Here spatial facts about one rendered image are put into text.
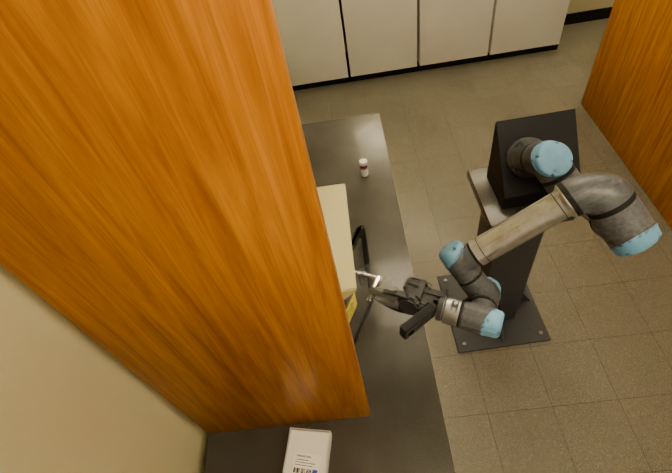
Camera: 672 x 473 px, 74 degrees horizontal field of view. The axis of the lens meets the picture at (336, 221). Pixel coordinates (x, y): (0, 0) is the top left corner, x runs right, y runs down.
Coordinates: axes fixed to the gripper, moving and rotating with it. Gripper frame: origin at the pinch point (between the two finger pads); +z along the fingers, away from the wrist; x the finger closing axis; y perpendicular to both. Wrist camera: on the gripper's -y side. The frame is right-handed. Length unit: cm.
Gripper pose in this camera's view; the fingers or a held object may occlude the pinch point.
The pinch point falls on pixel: (372, 294)
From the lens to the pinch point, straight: 130.4
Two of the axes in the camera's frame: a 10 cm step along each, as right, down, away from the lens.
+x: -1.4, -6.4, -7.5
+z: -9.1, -2.2, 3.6
